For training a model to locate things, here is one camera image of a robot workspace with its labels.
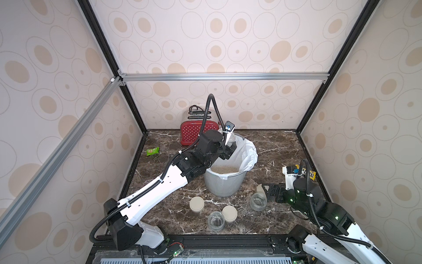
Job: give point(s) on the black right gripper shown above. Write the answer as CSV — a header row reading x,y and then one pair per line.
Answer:
x,y
277,192

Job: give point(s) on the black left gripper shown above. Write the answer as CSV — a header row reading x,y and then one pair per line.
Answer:
x,y
228,150

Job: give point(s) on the beige jar lid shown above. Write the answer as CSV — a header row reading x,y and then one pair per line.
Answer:
x,y
229,213
196,204
260,189

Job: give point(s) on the glass jar with rice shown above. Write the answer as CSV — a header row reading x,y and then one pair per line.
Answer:
x,y
258,201

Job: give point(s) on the beige lidded jar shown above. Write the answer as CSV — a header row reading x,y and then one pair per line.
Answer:
x,y
216,221
231,138

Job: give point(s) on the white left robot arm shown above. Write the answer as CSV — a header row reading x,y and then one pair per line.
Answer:
x,y
123,217

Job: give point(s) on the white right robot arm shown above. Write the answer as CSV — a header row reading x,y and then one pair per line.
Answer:
x,y
303,195

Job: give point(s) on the white plastic bin liner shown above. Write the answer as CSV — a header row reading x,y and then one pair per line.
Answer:
x,y
245,156

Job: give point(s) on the grey mesh waste bin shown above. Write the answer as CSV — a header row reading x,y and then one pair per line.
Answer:
x,y
223,180

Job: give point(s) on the red polka dot toaster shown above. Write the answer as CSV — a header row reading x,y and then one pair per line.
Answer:
x,y
192,122

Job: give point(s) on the yellow candy packet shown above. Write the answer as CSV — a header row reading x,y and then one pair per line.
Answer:
x,y
311,174

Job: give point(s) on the green snack packet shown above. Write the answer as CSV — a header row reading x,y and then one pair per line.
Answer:
x,y
152,151

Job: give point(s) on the aluminium horizontal back rail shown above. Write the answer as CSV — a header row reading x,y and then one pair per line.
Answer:
x,y
226,76

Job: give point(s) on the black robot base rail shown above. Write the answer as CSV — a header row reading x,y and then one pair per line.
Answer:
x,y
206,246

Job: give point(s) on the black vertical frame post left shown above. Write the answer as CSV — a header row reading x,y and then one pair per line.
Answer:
x,y
107,52

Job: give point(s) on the black vertical frame post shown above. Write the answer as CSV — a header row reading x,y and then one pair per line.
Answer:
x,y
107,52
352,38

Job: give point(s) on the black vertical frame post right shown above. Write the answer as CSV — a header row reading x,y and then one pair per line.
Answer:
x,y
352,38

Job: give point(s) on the aluminium left side rail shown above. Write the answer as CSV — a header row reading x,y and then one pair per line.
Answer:
x,y
25,200

